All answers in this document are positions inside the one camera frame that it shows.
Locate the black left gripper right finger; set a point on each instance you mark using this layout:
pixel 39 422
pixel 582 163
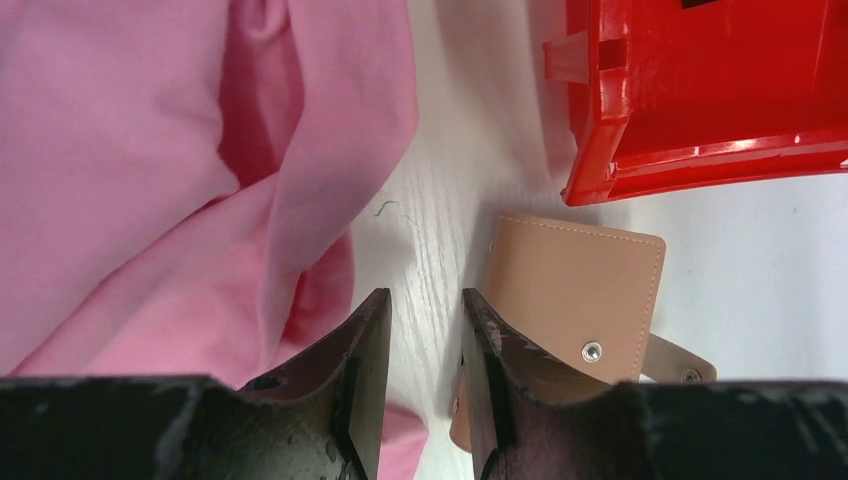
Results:
pixel 532 416

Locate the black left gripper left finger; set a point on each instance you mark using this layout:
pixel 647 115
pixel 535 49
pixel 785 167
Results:
pixel 319 415

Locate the tan leather card holder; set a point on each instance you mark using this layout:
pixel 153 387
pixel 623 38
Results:
pixel 586 295

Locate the red plastic bin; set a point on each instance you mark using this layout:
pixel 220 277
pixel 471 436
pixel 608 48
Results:
pixel 673 95

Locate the pink cloth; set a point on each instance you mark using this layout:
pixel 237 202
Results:
pixel 179 180

